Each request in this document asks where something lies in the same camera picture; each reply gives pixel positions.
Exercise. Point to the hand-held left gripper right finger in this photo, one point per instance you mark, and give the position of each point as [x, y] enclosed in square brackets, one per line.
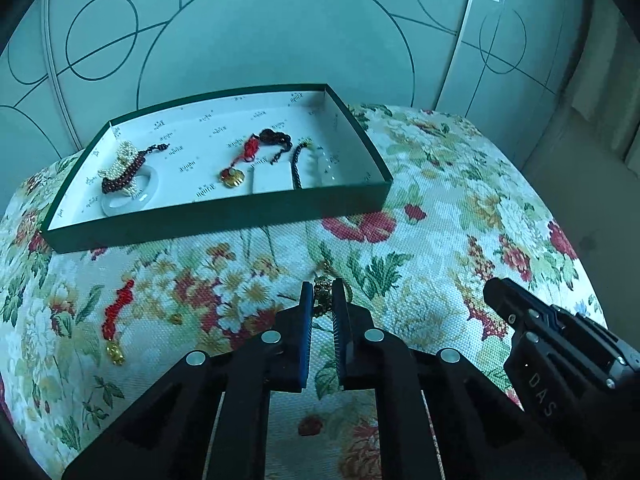
[342, 340]

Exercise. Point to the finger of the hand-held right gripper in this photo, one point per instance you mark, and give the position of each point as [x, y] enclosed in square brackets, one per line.
[547, 316]
[505, 297]

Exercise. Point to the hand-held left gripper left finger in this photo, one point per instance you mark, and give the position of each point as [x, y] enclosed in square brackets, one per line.
[305, 340]

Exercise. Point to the green shallow cardboard box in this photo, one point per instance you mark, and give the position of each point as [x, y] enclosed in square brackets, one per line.
[200, 220]

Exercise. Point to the small white box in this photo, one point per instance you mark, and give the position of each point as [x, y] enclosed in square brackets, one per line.
[272, 180]

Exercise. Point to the red knotted charm gold pendant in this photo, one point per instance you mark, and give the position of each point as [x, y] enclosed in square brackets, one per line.
[250, 149]
[120, 305]

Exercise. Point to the white jade bangle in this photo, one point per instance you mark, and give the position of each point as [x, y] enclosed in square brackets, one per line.
[117, 206]

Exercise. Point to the floral tablecloth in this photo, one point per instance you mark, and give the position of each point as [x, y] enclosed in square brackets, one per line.
[425, 210]

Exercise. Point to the frosted glass sliding wardrobe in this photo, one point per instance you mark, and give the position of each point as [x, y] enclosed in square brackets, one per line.
[275, 35]

